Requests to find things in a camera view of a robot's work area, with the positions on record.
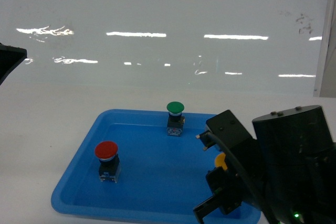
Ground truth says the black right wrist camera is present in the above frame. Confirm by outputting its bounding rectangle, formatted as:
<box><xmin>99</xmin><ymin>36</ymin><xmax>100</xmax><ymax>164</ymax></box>
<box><xmin>196</xmin><ymin>110</ymin><xmax>255</xmax><ymax>159</ymax></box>

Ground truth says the blue plastic tray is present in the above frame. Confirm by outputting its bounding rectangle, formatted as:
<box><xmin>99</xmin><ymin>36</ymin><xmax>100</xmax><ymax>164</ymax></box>
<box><xmin>50</xmin><ymin>109</ymin><xmax>261</xmax><ymax>224</ymax></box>

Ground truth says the green push button switch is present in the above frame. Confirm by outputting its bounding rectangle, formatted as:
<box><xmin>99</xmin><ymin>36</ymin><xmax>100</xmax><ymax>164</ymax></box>
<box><xmin>166</xmin><ymin>101</ymin><xmax>185</xmax><ymax>137</ymax></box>

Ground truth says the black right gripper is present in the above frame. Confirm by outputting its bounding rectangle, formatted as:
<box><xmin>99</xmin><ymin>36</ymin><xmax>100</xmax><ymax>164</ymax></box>
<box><xmin>193</xmin><ymin>140</ymin><xmax>264</xmax><ymax>224</ymax></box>

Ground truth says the red push button switch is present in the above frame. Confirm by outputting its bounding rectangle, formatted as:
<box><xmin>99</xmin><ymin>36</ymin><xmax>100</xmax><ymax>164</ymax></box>
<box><xmin>94</xmin><ymin>141</ymin><xmax>121</xmax><ymax>183</ymax></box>

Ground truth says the white glossy back panel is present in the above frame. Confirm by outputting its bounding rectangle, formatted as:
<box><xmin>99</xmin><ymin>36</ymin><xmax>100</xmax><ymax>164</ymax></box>
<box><xmin>1</xmin><ymin>0</ymin><xmax>327</xmax><ymax>96</ymax></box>

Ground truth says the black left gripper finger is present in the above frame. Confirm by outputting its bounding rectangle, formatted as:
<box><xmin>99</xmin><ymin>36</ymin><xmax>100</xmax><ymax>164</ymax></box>
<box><xmin>0</xmin><ymin>44</ymin><xmax>27</xmax><ymax>84</ymax></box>

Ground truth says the yellow push button switch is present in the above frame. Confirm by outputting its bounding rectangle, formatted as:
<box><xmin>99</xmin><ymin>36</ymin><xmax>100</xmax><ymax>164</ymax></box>
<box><xmin>214</xmin><ymin>153</ymin><xmax>228</xmax><ymax>171</ymax></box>

